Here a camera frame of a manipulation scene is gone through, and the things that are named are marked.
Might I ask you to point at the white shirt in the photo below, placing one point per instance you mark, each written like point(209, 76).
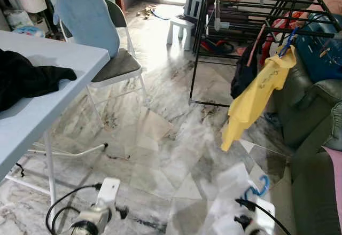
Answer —
point(230, 203)

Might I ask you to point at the blue plastic hanger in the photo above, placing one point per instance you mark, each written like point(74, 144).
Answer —
point(267, 184)
point(288, 42)

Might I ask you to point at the black garment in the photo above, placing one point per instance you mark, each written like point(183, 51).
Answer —
point(26, 80)

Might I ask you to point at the pink plastic hanger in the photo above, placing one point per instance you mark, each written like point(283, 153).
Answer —
point(257, 42)

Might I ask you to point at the pink mat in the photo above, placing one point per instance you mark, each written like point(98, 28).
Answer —
point(335, 192)

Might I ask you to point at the dark green sofa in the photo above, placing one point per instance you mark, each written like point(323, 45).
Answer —
point(310, 117)

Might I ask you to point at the yellow shirt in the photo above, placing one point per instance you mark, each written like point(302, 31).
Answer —
point(256, 99)

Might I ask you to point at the dark navy shirt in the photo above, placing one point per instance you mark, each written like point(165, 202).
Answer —
point(245, 77)

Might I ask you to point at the grey folding chair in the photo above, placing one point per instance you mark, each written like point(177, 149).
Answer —
point(115, 67)

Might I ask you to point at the red and white bag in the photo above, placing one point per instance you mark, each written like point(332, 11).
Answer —
point(267, 51)

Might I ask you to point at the black metal drying rack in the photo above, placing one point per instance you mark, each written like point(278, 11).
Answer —
point(198, 42)

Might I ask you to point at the blue suitcase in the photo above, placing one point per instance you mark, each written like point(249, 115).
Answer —
point(320, 53)

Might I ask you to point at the light blue folding table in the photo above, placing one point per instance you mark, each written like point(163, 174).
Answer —
point(32, 40)

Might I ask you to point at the white plastic kids chair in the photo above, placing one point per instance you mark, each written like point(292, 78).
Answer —
point(184, 24)

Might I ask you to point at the light blue chair cushion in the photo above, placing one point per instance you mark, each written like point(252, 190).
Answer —
point(88, 16)

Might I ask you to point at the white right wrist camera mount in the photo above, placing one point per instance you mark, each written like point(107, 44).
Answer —
point(264, 216)

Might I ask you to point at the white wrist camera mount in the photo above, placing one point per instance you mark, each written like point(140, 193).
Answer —
point(108, 192)
point(264, 216)

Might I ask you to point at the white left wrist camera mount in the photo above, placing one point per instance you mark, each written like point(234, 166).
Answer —
point(108, 192)

